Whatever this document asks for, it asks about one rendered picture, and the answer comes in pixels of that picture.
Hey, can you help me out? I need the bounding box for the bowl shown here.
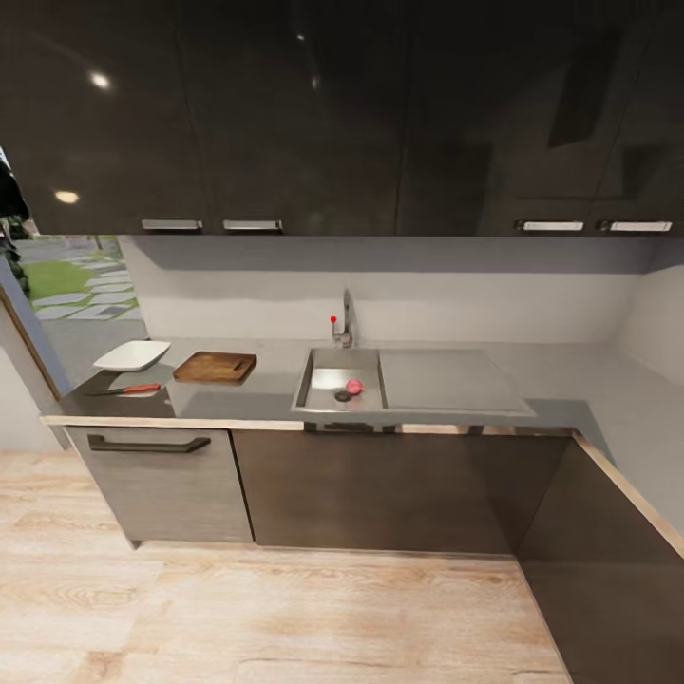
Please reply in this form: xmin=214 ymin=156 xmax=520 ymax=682
xmin=94 ymin=341 xmax=171 ymax=373

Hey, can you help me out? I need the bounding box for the vidalia onion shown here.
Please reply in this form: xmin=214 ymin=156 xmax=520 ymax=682
xmin=347 ymin=379 xmax=364 ymax=395

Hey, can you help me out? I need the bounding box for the cutting board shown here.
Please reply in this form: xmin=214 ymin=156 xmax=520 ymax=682
xmin=173 ymin=351 xmax=257 ymax=382

